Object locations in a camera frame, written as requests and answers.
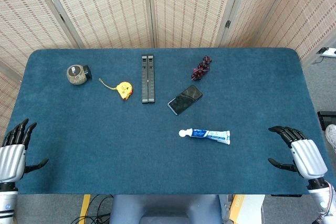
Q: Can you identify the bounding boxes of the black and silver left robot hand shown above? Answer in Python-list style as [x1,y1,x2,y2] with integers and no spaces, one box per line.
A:
[0,118,49,183]

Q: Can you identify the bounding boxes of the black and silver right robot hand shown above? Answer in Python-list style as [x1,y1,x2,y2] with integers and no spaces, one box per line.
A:
[267,125,329,180]

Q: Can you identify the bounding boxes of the blue and white toothpaste tube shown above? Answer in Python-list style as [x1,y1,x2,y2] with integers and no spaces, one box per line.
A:
[178,127,231,145]

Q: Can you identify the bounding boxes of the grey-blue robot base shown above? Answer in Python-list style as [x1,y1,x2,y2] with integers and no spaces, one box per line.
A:
[109,194,224,224]

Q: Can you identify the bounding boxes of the white shoe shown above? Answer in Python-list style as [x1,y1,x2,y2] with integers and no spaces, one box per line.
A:
[325,124,336,155]

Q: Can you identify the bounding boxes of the black box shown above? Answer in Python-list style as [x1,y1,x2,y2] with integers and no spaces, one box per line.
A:
[317,110,336,130]

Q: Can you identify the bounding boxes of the yellow cardboard box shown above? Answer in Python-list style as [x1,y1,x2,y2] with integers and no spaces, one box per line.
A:
[228,194,266,224]

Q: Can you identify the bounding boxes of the blue table mat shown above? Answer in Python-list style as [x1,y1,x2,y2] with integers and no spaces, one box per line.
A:
[5,48,336,195]

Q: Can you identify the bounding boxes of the round glass jar black lid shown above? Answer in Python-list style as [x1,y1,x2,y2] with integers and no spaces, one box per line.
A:
[66,64,93,86]

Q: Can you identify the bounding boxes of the white power strip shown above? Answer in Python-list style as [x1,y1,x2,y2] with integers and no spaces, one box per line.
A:
[316,47,336,58]

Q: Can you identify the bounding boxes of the yellow tape measure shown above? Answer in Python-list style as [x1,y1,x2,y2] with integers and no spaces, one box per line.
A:
[98,78,134,101]

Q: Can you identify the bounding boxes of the black smartphone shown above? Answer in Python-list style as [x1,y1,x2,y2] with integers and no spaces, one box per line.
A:
[167,84,203,116]

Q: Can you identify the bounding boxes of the black folding stand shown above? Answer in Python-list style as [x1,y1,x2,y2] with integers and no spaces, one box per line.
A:
[141,55,156,104]

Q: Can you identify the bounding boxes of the woven folding screen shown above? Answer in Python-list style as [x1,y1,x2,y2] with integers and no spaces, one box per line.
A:
[0,0,336,135]

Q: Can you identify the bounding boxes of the black floor cables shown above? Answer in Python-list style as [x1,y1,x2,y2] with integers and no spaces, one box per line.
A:
[69,194,113,224]

